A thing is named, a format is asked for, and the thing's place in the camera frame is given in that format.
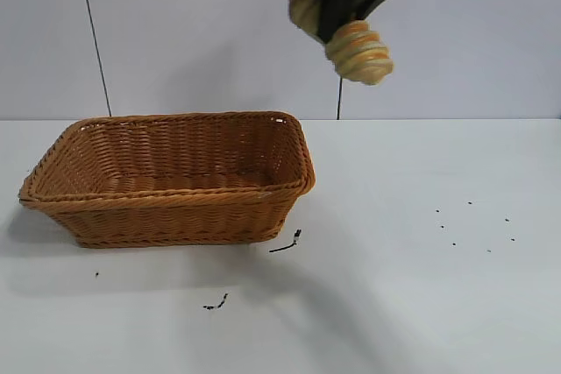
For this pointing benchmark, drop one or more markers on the brown woven wicker basket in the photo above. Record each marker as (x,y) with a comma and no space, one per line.
(175,216)

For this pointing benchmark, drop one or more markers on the long twisted bread loaf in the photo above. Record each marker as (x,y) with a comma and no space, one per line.
(361,52)

